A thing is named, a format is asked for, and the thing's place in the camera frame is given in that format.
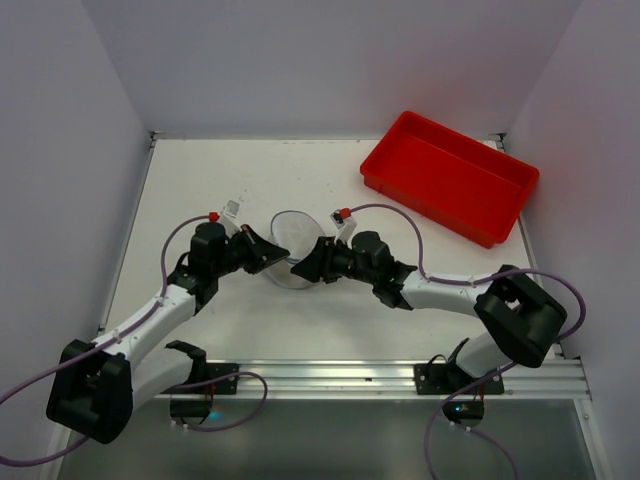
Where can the red plastic bin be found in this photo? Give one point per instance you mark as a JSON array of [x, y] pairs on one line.
[[460, 183]]

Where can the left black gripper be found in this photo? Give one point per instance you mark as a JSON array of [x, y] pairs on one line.
[[251, 250]]

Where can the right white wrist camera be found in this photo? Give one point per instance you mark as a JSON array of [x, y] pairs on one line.
[[344, 223]]

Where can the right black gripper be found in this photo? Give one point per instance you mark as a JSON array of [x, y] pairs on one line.
[[324, 261]]

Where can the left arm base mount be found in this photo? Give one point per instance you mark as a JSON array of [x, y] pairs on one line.
[[196, 403]]

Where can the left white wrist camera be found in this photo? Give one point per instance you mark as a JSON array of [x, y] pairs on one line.
[[229, 218]]

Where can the white mesh laundry bag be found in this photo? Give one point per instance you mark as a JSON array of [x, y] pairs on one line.
[[296, 232]]

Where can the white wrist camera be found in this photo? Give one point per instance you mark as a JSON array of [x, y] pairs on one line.
[[229, 218], [344, 223]]

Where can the aluminium front rail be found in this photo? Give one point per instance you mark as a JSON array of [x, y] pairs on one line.
[[395, 380]]

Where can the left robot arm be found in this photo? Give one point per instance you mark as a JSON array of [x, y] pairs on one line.
[[102, 382]]

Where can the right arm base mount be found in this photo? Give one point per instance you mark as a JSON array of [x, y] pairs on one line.
[[442, 376]]

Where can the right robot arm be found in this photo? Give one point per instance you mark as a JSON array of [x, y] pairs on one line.
[[521, 319]]

